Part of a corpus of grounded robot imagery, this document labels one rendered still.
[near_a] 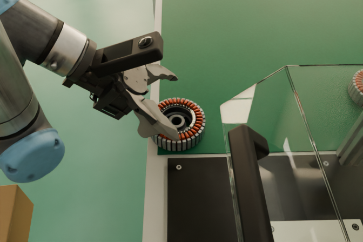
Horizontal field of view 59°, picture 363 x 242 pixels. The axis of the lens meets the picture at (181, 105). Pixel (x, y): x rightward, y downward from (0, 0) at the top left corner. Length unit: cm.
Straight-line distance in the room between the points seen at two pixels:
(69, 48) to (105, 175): 104
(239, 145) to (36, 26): 33
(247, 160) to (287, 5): 83
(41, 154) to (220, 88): 43
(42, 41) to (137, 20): 182
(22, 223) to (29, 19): 30
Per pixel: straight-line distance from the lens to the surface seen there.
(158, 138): 59
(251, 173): 23
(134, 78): 53
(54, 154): 43
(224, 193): 55
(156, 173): 59
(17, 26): 48
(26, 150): 40
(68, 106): 178
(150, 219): 56
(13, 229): 54
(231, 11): 97
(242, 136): 25
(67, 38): 49
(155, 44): 48
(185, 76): 74
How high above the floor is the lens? 126
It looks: 49 degrees down
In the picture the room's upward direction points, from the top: straight up
